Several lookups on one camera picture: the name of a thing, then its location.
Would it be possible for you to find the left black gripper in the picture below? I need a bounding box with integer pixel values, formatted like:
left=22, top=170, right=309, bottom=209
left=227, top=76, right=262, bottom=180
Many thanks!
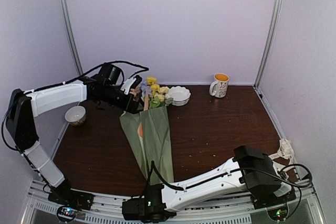
left=98, top=85, right=148, bottom=114

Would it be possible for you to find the peach flower stem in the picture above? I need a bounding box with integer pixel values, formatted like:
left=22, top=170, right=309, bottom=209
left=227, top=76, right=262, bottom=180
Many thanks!
left=130, top=87, right=141, bottom=100

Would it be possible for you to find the bright yellow flower stem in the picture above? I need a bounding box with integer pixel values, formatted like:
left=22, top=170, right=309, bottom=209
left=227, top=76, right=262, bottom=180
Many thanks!
left=146, top=76, right=160, bottom=96

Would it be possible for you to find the cream yellow rose stem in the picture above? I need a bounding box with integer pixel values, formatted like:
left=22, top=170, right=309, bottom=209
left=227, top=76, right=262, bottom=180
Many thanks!
left=152, top=84, right=170, bottom=108

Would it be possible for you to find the green and pink wrapping paper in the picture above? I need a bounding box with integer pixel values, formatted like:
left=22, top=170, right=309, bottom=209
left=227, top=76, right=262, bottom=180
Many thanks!
left=120, top=106, right=174, bottom=185

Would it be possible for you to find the white patterned mug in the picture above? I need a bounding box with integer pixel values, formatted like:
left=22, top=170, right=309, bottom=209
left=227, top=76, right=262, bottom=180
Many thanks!
left=209, top=73, right=229, bottom=98

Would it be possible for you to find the white printed ribbon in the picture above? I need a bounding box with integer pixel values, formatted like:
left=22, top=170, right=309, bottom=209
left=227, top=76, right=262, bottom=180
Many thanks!
left=268, top=138, right=295, bottom=172

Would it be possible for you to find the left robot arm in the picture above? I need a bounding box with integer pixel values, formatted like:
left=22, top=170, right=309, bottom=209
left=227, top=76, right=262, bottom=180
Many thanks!
left=1, top=61, right=143, bottom=205

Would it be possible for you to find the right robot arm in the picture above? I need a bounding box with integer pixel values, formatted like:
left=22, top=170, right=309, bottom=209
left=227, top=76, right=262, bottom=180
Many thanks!
left=122, top=146, right=292, bottom=223

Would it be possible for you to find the small white tea bowl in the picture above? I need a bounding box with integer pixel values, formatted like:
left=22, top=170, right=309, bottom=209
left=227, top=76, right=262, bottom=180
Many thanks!
left=65, top=105, right=86, bottom=126

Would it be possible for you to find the white fluted dish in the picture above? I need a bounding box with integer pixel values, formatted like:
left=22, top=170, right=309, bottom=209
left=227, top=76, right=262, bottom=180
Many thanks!
left=166, top=86, right=191, bottom=106

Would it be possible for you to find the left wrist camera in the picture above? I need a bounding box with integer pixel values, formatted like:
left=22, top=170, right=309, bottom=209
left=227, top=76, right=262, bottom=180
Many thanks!
left=120, top=75, right=142, bottom=95

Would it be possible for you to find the left black cable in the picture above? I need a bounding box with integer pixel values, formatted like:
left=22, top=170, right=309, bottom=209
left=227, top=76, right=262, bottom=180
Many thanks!
left=62, top=60, right=150, bottom=86

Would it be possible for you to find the black cable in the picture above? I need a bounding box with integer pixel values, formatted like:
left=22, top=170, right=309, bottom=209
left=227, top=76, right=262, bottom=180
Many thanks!
left=62, top=60, right=150, bottom=86
left=146, top=160, right=313, bottom=201

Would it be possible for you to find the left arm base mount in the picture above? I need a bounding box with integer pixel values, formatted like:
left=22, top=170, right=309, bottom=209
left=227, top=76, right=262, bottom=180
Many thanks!
left=47, top=178, right=94, bottom=210

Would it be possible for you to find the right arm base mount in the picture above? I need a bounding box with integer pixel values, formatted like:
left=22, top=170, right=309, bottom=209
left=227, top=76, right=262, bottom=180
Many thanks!
left=250, top=189, right=296, bottom=209

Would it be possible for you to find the left aluminium frame post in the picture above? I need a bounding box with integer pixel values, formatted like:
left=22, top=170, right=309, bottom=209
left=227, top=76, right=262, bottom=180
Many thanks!
left=60, top=0, right=83, bottom=74

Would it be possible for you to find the aluminium frame post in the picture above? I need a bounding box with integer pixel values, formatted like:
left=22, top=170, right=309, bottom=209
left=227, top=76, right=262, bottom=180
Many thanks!
left=254, top=0, right=283, bottom=90
left=60, top=0, right=83, bottom=74

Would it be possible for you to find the right black cable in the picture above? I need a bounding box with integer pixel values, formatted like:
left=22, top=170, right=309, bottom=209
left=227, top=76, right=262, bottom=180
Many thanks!
left=146, top=160, right=313, bottom=201

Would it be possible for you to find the aluminium front rail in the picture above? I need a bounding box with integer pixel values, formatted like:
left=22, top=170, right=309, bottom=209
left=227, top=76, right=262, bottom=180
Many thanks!
left=20, top=173, right=325, bottom=223

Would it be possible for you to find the right aluminium frame post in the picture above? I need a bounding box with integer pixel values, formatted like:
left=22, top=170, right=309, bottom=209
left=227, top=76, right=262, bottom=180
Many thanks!
left=254, top=0, right=283, bottom=90

